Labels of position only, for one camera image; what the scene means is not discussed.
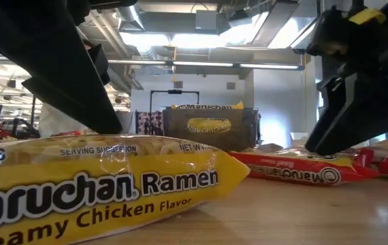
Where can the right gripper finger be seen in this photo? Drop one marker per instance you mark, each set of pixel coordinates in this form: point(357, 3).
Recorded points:
point(338, 95)
point(367, 122)

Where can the patterned fabric panel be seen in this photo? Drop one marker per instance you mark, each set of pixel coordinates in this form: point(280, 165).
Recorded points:
point(148, 122)

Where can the long ceiling light strip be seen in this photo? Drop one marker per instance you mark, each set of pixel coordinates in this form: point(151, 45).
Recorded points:
point(197, 63)

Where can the grey ceiling box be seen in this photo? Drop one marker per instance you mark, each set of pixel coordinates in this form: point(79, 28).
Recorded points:
point(207, 19)

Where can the grey wall box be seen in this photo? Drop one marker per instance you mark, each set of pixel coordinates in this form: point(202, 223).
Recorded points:
point(230, 85)
point(178, 84)

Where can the dark grey plastic bin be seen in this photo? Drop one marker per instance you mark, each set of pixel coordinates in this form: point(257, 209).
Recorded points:
point(241, 129)

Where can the yellow tape tag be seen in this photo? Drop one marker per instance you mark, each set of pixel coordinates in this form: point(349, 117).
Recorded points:
point(367, 15)

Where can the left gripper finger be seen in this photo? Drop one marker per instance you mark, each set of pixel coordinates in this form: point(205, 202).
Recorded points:
point(100, 63)
point(44, 51)

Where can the silver round ceiling duct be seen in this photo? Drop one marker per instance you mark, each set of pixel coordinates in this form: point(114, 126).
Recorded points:
point(122, 80)
point(129, 17)

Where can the silver rectangular ceiling duct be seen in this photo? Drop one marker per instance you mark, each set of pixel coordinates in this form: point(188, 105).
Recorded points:
point(275, 24)

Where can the yellow creamy chicken ramen pack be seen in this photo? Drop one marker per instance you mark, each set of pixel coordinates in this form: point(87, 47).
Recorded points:
point(112, 190)
point(209, 125)

